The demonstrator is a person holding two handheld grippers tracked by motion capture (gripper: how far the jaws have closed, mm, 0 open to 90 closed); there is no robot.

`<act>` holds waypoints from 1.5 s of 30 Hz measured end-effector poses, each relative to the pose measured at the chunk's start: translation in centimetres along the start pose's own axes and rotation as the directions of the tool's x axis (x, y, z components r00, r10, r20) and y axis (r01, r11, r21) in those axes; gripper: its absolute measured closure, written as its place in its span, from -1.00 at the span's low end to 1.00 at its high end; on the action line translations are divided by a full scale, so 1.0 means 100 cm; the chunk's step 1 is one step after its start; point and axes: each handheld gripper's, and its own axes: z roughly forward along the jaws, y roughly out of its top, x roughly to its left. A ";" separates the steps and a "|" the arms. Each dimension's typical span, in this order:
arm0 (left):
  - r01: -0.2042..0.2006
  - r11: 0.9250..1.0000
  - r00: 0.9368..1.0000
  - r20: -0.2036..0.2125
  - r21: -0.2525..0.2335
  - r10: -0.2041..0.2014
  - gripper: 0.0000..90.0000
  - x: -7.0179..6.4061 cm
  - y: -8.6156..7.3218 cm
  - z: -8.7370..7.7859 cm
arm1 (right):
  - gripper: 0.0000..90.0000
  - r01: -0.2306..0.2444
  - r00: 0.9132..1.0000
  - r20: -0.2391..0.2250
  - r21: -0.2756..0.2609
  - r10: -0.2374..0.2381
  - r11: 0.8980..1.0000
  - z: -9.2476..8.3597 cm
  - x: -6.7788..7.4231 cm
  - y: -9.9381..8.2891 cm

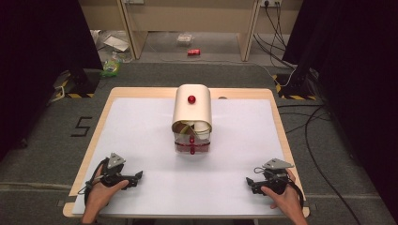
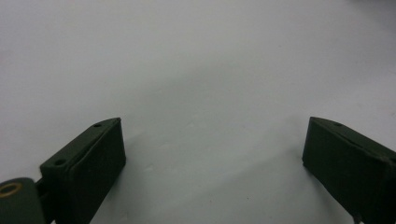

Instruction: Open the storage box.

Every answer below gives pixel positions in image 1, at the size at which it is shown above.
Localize person's right hand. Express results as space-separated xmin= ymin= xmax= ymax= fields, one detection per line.
xmin=261 ymin=169 xmax=306 ymax=218

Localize cream storage box red knob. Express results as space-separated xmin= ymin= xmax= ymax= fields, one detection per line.
xmin=171 ymin=83 xmax=214 ymax=156

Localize clear drawer red handle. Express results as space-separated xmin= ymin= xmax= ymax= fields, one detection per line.
xmin=174 ymin=132 xmax=212 ymax=157

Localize black stand base hazard tape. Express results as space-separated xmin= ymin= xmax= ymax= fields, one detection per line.
xmin=54 ymin=67 xmax=101 ymax=99
xmin=271 ymin=72 xmax=317 ymax=101

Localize black power cables bundle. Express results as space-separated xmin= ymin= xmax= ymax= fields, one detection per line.
xmin=253 ymin=2 xmax=298 ymax=70

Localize brown cup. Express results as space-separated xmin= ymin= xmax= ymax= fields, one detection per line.
xmin=173 ymin=121 xmax=190 ymax=136

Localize black curtain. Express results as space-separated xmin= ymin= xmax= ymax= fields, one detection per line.
xmin=282 ymin=0 xmax=398 ymax=221
xmin=0 ymin=0 xmax=104 ymax=162

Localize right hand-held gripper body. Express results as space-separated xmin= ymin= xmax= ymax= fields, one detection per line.
xmin=254 ymin=157 xmax=295 ymax=195

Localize light wooden desk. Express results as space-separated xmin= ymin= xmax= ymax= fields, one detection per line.
xmin=78 ymin=0 xmax=304 ymax=63

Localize white wall socket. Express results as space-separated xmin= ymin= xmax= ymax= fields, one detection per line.
xmin=259 ymin=0 xmax=283 ymax=8

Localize black floor cable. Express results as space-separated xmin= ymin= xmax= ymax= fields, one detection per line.
xmin=276 ymin=104 xmax=364 ymax=225

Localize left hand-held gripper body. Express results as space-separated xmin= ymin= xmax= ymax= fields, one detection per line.
xmin=99 ymin=152 xmax=134 ymax=188

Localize white table sheet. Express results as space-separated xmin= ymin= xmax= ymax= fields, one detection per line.
xmin=71 ymin=97 xmax=300 ymax=218

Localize clear plastic packaging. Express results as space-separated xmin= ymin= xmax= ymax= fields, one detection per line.
xmin=176 ymin=33 xmax=195 ymax=45

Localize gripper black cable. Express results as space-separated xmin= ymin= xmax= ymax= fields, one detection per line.
xmin=77 ymin=158 xmax=110 ymax=205
xmin=287 ymin=181 xmax=306 ymax=210

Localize white plastic bags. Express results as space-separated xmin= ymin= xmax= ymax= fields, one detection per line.
xmin=90 ymin=29 xmax=131 ymax=54

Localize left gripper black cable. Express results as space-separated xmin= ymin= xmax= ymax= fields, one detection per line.
xmin=77 ymin=158 xmax=110 ymax=205

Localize white cup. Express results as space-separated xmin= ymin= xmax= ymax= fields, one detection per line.
xmin=193 ymin=121 xmax=211 ymax=141

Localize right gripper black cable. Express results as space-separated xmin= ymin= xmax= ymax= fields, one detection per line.
xmin=287 ymin=181 xmax=306 ymax=210

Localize person's left hand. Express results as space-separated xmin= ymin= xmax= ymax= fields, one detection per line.
xmin=82 ymin=165 xmax=130 ymax=218

